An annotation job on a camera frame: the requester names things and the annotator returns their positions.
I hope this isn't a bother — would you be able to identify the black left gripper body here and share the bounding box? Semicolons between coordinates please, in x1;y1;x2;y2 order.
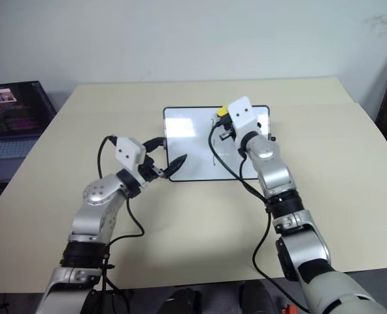
137;156;165;184

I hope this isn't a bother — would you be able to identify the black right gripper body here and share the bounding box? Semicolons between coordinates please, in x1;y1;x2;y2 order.
216;114;239;143

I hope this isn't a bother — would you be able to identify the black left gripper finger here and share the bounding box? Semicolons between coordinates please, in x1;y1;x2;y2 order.
163;153;189;179
143;137;166;157

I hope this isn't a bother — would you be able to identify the black framed whiteboard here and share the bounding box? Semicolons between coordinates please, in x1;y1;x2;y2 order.
162;105;277;183

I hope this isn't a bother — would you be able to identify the dark rounded shape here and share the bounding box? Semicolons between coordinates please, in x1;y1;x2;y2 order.
156;287;208;314
238;280;280;314

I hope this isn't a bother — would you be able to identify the open laptop with dark screen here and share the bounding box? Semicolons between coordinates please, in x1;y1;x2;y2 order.
0;80;58;183

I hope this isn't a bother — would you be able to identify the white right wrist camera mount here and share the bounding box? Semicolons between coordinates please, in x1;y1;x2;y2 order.
227;96;259;139

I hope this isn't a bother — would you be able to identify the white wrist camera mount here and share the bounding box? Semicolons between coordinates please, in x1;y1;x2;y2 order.
114;137;146;188
227;96;259;139

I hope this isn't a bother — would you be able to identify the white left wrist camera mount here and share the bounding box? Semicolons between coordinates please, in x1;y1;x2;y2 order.
114;137;146;188

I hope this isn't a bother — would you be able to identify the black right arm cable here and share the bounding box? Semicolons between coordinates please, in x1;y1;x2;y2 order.
207;123;311;313

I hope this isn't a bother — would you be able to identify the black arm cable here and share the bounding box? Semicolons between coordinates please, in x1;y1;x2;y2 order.
96;135;146;294
207;123;311;313

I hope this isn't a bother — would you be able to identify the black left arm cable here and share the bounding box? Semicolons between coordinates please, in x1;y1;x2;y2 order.
96;135;146;294

